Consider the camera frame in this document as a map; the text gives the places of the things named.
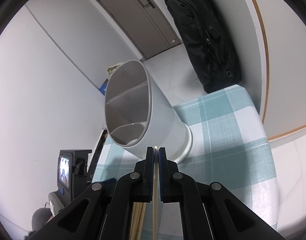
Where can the white sack with cloth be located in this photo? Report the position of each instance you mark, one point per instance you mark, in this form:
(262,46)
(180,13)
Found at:
(113,68)

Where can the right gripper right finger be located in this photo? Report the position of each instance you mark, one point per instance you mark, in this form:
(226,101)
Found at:
(209,211)

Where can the grey brown door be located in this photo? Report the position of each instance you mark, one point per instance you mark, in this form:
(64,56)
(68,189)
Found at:
(144,24)

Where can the teal plaid tablecloth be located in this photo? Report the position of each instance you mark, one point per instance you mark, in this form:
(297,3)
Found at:
(229,146)

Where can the black hanging backpack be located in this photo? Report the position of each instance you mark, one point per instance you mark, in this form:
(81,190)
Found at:
(207,41)

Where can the white utensil holder cup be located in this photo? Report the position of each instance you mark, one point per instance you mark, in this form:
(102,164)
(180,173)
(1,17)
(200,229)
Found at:
(139,115)

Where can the wooden chopstick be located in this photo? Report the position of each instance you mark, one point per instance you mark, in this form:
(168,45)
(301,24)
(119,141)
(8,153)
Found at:
(134,221)
(141,220)
(155,196)

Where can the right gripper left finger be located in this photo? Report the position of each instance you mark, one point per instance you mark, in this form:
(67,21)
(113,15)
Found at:
(104,211)

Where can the person's left hand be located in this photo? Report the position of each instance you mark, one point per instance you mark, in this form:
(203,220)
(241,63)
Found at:
(41,217)

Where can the blue cardboard box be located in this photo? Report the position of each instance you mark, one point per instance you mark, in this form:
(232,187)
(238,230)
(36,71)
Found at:
(103,87)

